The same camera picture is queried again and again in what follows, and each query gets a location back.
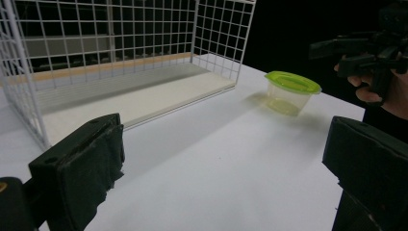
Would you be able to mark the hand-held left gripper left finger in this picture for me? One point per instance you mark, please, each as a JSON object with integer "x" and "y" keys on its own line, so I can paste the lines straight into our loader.
{"x": 83, "y": 163}

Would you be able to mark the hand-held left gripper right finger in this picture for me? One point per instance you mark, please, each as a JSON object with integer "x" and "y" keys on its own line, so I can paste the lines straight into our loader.
{"x": 372, "y": 173}

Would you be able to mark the clear container with green lid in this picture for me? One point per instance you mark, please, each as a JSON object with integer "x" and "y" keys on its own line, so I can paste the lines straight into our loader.
{"x": 288, "y": 93}

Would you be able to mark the white shelf board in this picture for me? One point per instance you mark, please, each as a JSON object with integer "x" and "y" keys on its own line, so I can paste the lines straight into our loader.
{"x": 144, "y": 102}

